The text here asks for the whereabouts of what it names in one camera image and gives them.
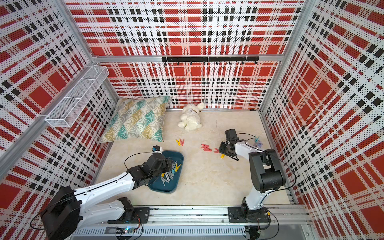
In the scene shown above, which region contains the teal plastic storage box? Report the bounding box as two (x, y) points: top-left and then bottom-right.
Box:
(149, 151), (184, 194)

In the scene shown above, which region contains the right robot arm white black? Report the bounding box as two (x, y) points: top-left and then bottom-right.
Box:
(219, 141), (286, 221)

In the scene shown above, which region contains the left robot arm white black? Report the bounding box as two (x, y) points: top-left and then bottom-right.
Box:
(39, 152), (173, 240)

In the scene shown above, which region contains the red clothespin flat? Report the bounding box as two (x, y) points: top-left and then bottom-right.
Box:
(201, 144), (212, 152)

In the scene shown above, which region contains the white plush toy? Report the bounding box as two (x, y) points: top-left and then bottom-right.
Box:
(178, 102), (206, 131)

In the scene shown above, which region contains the patterned cushion teal yellow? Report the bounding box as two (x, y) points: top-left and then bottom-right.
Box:
(99, 96), (171, 143)

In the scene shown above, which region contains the green circuit board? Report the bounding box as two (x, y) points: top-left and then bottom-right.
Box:
(116, 227), (136, 235)

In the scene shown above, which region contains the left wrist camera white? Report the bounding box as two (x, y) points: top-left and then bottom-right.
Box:
(152, 146), (163, 154)

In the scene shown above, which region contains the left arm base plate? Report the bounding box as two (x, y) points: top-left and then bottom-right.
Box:
(119, 208), (151, 224)

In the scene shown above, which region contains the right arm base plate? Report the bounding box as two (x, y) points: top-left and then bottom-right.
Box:
(228, 205), (270, 224)

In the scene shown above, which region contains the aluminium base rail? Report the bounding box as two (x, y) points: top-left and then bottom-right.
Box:
(147, 205), (312, 226)

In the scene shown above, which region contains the black hook rail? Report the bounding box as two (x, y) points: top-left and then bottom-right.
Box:
(162, 56), (260, 64)

